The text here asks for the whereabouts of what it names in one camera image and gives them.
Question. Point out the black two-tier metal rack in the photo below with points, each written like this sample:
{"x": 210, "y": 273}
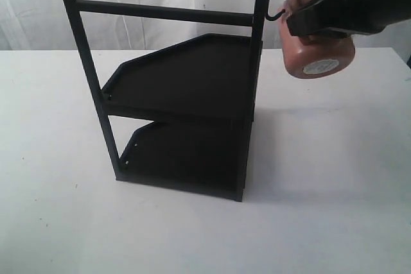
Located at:
{"x": 180, "y": 117}

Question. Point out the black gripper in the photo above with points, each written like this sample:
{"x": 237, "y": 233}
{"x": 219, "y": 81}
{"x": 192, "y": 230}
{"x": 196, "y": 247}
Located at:
{"x": 340, "y": 18}

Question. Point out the terracotta pink mug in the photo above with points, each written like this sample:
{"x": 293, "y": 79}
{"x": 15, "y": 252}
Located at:
{"x": 314, "y": 56}

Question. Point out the white backdrop curtain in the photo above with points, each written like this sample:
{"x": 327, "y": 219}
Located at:
{"x": 43, "y": 24}

